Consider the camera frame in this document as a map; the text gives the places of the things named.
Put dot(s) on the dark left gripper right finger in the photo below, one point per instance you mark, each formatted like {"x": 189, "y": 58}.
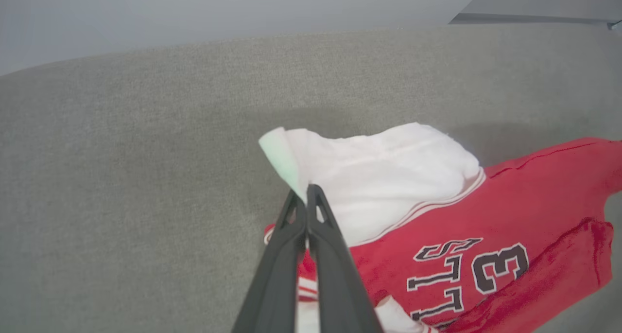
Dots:
{"x": 335, "y": 279}

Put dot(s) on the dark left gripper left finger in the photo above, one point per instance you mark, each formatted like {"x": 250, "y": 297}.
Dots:
{"x": 277, "y": 274}

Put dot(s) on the red and white jersey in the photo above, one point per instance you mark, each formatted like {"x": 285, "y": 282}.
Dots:
{"x": 413, "y": 216}

